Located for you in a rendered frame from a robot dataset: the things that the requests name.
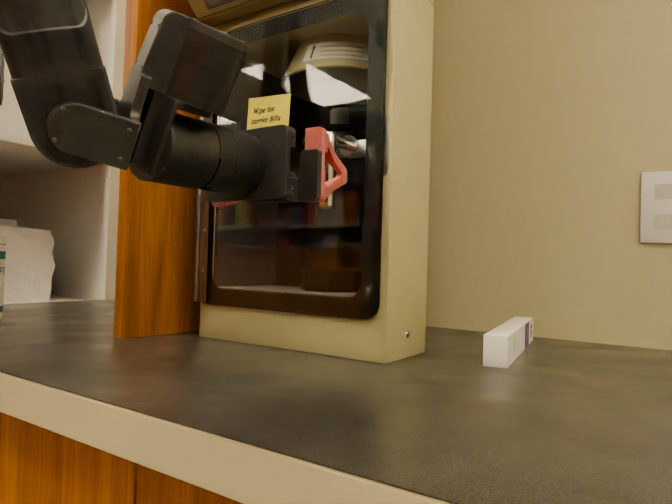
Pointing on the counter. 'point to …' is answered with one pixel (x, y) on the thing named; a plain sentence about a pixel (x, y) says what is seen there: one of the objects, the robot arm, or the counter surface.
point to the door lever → (332, 168)
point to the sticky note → (268, 111)
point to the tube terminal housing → (312, 328)
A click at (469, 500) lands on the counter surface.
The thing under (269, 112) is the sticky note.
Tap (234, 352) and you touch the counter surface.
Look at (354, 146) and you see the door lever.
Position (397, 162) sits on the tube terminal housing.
